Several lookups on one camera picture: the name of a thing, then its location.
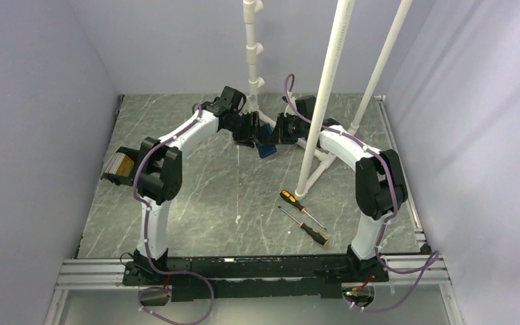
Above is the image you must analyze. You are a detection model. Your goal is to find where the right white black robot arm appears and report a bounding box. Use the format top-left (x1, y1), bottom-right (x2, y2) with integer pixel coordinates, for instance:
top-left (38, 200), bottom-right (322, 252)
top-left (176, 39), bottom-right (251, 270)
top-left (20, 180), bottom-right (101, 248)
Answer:
top-left (268, 95), bottom-right (408, 281)

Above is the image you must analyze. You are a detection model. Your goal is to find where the black card storage box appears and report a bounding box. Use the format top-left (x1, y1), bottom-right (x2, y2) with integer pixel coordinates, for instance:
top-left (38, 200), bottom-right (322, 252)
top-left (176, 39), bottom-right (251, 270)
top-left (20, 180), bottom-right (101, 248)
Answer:
top-left (100, 147), bottom-right (139, 186)

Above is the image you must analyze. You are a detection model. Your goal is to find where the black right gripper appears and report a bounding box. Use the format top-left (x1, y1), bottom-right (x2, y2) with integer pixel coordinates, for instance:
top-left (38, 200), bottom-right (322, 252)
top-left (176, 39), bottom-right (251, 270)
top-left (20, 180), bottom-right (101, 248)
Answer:
top-left (266, 113), bottom-right (306, 146)

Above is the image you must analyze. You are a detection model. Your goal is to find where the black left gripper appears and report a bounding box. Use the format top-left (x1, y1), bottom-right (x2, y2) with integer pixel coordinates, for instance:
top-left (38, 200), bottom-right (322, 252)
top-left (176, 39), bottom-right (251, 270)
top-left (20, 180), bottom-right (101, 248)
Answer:
top-left (225, 111), bottom-right (266, 149)

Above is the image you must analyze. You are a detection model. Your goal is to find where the white PVC pipe frame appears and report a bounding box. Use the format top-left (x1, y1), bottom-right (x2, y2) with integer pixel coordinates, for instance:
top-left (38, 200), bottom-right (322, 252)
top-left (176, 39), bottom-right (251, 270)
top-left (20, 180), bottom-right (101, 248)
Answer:
top-left (242, 0), bottom-right (412, 199)

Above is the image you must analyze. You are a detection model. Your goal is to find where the yellow black screwdriver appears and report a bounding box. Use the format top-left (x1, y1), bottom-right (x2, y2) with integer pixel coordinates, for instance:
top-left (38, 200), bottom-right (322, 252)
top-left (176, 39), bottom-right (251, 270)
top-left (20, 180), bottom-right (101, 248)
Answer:
top-left (278, 206), bottom-right (328, 246)
top-left (280, 190), bottom-right (327, 230)

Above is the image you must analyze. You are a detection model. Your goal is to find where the aluminium extrusion rail frame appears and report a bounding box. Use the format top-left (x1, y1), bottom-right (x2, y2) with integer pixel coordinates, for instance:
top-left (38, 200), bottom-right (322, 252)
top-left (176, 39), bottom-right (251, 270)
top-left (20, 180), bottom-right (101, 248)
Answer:
top-left (44, 95), bottom-right (467, 325)

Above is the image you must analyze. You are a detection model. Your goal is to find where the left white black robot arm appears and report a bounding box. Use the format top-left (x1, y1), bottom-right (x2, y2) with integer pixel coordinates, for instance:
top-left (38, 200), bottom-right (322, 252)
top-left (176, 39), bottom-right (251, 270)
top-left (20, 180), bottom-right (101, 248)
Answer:
top-left (133, 86), bottom-right (263, 284)

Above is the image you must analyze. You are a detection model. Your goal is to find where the lower yellow black screwdriver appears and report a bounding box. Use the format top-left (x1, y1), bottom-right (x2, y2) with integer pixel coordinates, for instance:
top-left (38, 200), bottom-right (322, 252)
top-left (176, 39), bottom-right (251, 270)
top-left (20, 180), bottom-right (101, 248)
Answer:
top-left (278, 206), bottom-right (328, 246)

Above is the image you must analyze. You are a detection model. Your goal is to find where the dark blue card holder wallet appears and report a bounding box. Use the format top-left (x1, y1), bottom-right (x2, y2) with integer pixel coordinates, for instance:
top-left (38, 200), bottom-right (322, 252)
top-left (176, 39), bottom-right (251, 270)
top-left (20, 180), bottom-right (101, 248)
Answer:
top-left (257, 123), bottom-right (277, 159)

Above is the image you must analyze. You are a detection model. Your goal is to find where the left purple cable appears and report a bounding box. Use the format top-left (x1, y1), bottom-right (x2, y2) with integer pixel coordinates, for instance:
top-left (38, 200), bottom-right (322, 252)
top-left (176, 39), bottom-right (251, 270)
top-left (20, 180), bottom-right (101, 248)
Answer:
top-left (133, 103), bottom-right (215, 325)

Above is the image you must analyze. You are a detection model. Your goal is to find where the upper yellow black screwdriver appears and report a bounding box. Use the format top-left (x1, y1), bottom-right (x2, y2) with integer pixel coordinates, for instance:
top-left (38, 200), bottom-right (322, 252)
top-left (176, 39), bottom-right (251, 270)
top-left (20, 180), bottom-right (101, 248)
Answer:
top-left (280, 190), bottom-right (327, 230)

